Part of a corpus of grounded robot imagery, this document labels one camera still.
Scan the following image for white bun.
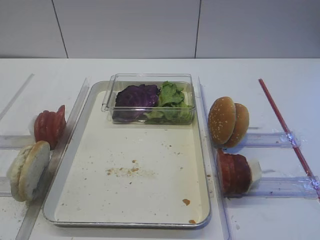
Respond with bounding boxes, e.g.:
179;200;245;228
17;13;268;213
18;140;51;202
6;145;33;202

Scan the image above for green lettuce leaves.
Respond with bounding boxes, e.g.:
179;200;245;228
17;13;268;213
144;81;193;125

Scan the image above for stack of meat slices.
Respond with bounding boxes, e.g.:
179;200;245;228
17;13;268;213
216;149;252;196

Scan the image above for white block behind meat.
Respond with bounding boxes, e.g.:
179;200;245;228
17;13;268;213
248;159;262;183

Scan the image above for stack of tomato slices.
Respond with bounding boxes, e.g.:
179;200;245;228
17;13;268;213
33;105;67;150

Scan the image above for white block behind tomato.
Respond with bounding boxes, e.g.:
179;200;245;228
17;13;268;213
28;116;37;138

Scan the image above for purple cabbage leaf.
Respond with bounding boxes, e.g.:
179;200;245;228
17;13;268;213
112;84;160;123

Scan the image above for clear plastic container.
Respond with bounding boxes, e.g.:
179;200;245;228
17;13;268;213
101;73;196;125

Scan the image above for front sesame bun top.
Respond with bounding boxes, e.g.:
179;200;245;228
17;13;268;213
208;96;236;145

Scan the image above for metal baking tray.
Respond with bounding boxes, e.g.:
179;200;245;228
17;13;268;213
42;81;212;229

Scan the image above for rear brown bun top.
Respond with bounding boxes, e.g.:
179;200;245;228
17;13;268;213
224;103;250;148

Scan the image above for far left clear strip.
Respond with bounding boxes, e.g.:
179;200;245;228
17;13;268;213
0;73;35;120

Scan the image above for red plastic strip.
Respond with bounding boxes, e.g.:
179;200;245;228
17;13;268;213
258;78;320;199

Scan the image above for right long clear rail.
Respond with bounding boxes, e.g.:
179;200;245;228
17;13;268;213
197;77;232;240

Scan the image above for long clear rail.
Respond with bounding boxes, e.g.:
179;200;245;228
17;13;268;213
15;79;90;240
197;77;232;240

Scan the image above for right upper clear rail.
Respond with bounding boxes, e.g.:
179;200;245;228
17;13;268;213
238;132;301;148

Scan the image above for right lower clear rail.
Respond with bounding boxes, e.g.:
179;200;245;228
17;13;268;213
225;176;320;199

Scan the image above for left upper clear rail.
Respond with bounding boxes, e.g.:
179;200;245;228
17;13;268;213
0;135;35;150

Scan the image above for left long clear rail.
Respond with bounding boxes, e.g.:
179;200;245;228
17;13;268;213
15;79;90;240

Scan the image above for left lower clear rail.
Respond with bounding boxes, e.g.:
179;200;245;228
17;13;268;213
0;176;12;197

